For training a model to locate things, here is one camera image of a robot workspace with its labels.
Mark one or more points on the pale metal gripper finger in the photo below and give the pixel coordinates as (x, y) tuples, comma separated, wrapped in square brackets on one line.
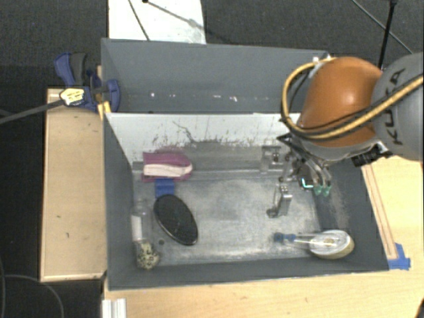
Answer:
[(267, 159), (282, 201)]

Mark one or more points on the clear syringe with blue tip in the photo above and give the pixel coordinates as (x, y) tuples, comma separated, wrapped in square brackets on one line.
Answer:
[(298, 240)]

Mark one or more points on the grey metal bin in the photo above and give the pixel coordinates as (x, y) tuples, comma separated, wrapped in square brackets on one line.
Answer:
[(232, 207)]

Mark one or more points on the purple and white folded cloth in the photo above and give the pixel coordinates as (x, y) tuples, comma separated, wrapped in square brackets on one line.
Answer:
[(165, 166)]

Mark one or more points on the blue flat strip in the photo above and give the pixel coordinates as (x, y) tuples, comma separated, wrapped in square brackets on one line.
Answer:
[(164, 188)]

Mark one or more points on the black oval disc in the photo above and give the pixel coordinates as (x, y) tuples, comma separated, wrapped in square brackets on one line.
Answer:
[(175, 220)]

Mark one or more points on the clear glass bottle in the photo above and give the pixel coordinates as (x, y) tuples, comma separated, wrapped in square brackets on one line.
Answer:
[(140, 222)]

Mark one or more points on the speckled yellow-black lump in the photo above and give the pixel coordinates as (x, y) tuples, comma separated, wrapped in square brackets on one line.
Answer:
[(146, 256)]

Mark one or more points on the pale wood flat board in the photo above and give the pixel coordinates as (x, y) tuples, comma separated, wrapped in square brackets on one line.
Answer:
[(73, 190)]

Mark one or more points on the black cylinder on white bracket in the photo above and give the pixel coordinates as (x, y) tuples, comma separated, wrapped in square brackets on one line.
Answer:
[(366, 157)]

